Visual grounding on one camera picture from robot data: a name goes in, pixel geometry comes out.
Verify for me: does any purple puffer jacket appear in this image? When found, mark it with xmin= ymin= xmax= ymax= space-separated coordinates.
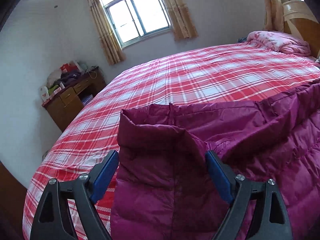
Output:
xmin=111 ymin=80 xmax=319 ymax=239

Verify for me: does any wooden desk with drawers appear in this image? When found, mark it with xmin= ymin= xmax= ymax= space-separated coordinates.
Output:
xmin=43 ymin=67 xmax=106 ymax=131

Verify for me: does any clutter pile on desk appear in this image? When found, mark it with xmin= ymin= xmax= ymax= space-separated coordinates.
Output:
xmin=40 ymin=61 xmax=99 ymax=107

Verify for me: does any red plaid bed sheet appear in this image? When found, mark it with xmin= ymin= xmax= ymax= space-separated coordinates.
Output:
xmin=22 ymin=42 xmax=319 ymax=239

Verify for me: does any pink folded blanket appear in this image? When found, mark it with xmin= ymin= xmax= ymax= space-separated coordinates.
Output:
xmin=247 ymin=30 xmax=311 ymax=56

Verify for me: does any left beige curtain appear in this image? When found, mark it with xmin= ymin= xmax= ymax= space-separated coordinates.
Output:
xmin=87 ymin=0 xmax=125 ymax=66

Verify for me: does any beige curtain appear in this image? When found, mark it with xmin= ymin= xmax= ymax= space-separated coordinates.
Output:
xmin=164 ymin=0 xmax=198 ymax=41
xmin=87 ymin=0 xmax=125 ymax=66
xmin=264 ymin=0 xmax=285 ymax=32

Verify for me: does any right beige curtain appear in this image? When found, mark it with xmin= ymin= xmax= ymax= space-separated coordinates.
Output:
xmin=264 ymin=0 xmax=285 ymax=32

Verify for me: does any wooden headboard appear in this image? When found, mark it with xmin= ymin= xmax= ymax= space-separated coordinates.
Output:
xmin=283 ymin=0 xmax=320 ymax=58

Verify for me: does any middle beige curtain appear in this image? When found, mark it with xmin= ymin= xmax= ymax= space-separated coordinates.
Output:
xmin=164 ymin=0 xmax=198 ymax=41

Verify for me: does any far window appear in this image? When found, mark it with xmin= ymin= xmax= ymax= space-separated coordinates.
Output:
xmin=101 ymin=0 xmax=171 ymax=48

